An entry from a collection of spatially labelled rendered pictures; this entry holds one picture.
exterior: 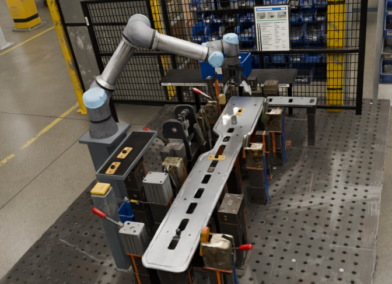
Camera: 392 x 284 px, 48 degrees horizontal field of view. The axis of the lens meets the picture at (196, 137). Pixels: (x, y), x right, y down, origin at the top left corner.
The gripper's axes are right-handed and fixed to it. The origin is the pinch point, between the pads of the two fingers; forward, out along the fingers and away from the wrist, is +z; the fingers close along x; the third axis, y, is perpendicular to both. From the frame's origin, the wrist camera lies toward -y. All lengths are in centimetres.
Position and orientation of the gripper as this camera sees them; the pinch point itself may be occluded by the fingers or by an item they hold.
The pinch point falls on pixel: (238, 94)
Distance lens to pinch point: 247.5
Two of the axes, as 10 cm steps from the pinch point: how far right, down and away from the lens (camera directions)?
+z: 1.5, 8.4, 5.2
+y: -3.2, 5.4, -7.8
